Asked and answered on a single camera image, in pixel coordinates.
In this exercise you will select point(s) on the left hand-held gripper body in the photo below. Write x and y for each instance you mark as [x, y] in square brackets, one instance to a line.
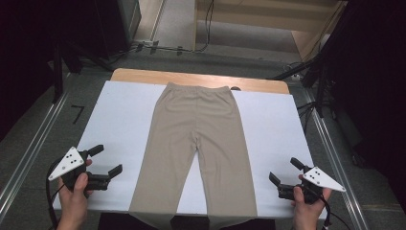
[68, 163]

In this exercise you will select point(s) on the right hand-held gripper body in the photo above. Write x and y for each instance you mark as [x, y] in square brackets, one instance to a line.
[322, 180]

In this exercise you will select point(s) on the beige pants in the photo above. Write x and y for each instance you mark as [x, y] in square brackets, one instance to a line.
[191, 127]

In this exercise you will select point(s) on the person's right hand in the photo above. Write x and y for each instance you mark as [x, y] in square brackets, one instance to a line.
[308, 215]

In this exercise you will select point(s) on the person's left hand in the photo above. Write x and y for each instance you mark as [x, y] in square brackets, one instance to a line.
[73, 207]

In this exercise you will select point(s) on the white foam board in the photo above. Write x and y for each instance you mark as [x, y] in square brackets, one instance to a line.
[121, 121]

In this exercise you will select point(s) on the black metal stand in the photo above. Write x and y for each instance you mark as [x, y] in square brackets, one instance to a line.
[58, 73]
[320, 92]

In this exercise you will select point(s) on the wooden table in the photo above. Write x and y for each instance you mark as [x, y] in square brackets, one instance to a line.
[143, 76]

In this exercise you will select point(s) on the dark round table grommet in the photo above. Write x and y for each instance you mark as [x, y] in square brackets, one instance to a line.
[235, 88]

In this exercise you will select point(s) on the dark curtain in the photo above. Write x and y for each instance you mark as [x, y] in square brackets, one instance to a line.
[376, 80]
[22, 48]

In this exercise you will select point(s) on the white power strip with plugs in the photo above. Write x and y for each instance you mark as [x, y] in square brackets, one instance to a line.
[146, 44]

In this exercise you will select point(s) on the black cabinet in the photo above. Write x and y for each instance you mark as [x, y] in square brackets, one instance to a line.
[105, 25]

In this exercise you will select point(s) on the light wooden shelf unit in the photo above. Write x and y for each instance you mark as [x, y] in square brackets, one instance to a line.
[249, 12]

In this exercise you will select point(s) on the metal floor rail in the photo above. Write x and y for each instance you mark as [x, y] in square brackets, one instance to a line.
[335, 159]
[28, 156]

